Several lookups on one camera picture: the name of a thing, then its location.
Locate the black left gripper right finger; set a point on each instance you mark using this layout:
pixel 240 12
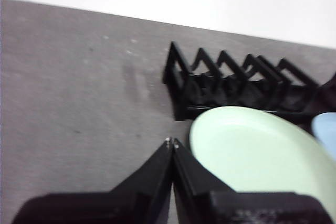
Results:
pixel 210 203

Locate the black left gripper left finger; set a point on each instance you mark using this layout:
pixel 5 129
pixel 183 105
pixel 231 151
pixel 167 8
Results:
pixel 136 197

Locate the pale green plate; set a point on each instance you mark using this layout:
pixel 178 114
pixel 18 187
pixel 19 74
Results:
pixel 249 150

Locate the pale blue plate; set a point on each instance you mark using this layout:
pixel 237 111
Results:
pixel 326 129

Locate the black plate rack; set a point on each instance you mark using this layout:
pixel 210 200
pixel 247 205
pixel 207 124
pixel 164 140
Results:
pixel 183 111

